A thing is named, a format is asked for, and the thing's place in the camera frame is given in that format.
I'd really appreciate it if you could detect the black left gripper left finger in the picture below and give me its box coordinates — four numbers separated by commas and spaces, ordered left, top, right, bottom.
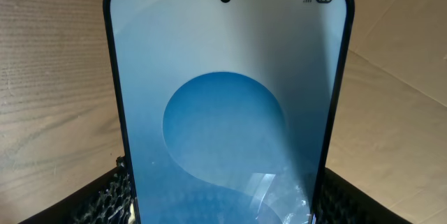
22, 157, 134, 224

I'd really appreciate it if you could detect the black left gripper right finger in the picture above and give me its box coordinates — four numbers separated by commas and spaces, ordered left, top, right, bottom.
312, 168, 410, 224

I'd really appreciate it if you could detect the blue Galaxy smartphone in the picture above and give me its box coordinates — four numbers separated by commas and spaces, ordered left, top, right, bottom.
103, 0, 355, 224

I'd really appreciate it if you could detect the cardboard box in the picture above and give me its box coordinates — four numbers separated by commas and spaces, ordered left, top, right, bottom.
350, 0, 446, 105

